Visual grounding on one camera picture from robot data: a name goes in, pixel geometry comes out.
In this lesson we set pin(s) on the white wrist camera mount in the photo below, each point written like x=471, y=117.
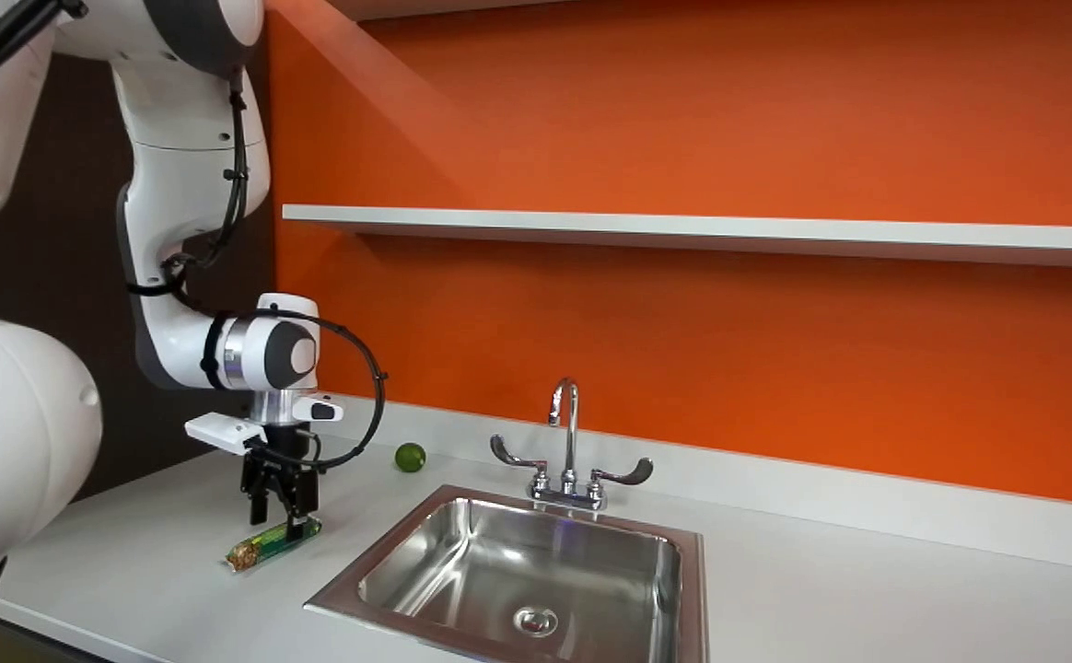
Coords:
x=241, y=428

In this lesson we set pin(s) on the stainless steel sink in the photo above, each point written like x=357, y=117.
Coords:
x=523, y=576

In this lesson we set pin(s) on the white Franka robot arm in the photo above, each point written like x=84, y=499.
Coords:
x=180, y=223

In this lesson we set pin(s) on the dark wood cabinet panel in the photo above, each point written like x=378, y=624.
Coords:
x=94, y=258

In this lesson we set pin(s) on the green lime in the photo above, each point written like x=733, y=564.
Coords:
x=410, y=460

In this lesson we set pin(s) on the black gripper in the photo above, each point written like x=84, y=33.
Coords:
x=278, y=466

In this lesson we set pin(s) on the white wall shelf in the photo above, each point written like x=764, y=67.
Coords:
x=758, y=233

